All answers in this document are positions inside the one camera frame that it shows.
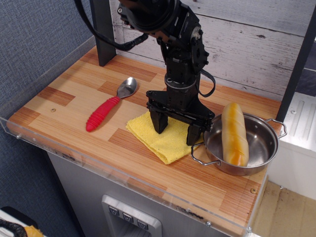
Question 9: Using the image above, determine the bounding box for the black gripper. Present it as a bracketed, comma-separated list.
[146, 78, 215, 146]

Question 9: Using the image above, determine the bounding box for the yellow cloth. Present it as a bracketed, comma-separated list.
[126, 112, 191, 165]

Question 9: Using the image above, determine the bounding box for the toy bread loaf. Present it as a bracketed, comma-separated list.
[221, 103, 249, 167]

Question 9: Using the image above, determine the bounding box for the red handled spoon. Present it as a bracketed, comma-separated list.
[85, 77, 138, 132]

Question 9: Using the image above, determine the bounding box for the silver pot with handles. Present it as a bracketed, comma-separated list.
[191, 113, 287, 176]

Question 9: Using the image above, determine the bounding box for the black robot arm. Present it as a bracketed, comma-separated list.
[118, 0, 215, 146]

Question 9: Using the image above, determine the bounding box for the clear acrylic table guard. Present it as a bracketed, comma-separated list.
[0, 36, 282, 237]

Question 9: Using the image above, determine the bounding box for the grey cabinet with dispenser panel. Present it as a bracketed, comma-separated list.
[48, 153, 225, 237]

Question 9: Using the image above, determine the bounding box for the white appliance at right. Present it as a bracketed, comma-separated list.
[268, 92, 316, 199]

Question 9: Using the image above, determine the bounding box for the yellow object bottom left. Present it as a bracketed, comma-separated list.
[24, 226, 44, 237]

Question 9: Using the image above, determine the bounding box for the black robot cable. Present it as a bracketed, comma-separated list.
[74, 0, 149, 52]

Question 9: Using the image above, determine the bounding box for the dark vertical post left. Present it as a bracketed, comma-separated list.
[90, 0, 116, 67]

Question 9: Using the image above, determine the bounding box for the dark vertical post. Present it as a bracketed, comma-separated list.
[276, 7, 316, 122]
[90, 0, 116, 67]

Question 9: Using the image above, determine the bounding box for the dark vertical post right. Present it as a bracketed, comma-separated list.
[276, 7, 316, 122]

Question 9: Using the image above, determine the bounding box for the black hose bottom left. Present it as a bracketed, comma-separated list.
[0, 218, 27, 237]

